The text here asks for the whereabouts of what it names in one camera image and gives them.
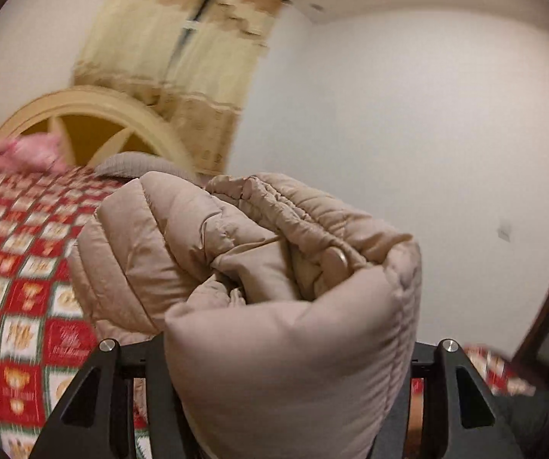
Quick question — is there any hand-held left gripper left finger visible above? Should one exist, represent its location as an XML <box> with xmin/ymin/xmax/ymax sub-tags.
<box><xmin>29</xmin><ymin>339</ymin><xmax>198</xmax><ymax>459</ymax></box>

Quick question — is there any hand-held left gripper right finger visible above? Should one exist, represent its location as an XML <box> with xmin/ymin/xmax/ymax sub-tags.
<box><xmin>369</xmin><ymin>339</ymin><xmax>524</xmax><ymax>459</ymax></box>

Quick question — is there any beige puffer jacket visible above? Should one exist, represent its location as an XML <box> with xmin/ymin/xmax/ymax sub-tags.
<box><xmin>68</xmin><ymin>170</ymin><xmax>423</xmax><ymax>459</ymax></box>

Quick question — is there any red checkered printed blanket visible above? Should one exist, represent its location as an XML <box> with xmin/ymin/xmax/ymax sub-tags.
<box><xmin>0</xmin><ymin>167</ymin><xmax>543</xmax><ymax>459</ymax></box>

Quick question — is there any grey pillow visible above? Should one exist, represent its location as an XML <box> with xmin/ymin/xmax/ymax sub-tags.
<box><xmin>93</xmin><ymin>151</ymin><xmax>188</xmax><ymax>179</ymax></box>

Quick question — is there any cream wooden headboard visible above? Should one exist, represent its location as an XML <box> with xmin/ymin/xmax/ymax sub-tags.
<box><xmin>0</xmin><ymin>85</ymin><xmax>198</xmax><ymax>177</ymax></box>

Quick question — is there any beige patterned window curtain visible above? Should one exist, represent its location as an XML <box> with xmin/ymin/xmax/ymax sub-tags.
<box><xmin>72</xmin><ymin>0</ymin><xmax>291</xmax><ymax>179</ymax></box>

